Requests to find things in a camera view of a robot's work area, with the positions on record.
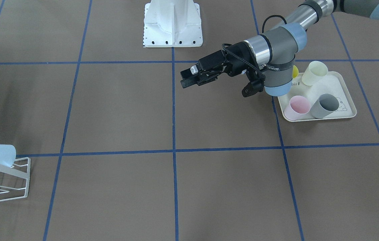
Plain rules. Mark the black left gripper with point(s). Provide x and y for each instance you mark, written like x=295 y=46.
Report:
x=239 y=53

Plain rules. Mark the grey cup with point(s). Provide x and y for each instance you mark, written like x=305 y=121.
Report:
x=326 y=104

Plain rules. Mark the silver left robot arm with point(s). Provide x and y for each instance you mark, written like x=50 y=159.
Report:
x=267 y=59

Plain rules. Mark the yellow cup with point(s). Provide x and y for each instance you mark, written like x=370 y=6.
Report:
x=295 y=71

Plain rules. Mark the pink cup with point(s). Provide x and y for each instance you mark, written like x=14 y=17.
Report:
x=298 y=106

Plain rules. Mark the pale green cup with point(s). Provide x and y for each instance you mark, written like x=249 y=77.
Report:
x=315 y=71

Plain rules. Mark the cream plastic tray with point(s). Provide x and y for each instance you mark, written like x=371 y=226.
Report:
x=333 y=84

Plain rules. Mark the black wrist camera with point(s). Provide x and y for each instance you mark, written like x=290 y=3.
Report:
x=253 y=87

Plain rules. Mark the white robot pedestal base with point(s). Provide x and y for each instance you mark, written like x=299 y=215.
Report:
x=172 y=24

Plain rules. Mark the white wire cup rack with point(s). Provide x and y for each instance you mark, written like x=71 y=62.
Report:
x=15 y=180

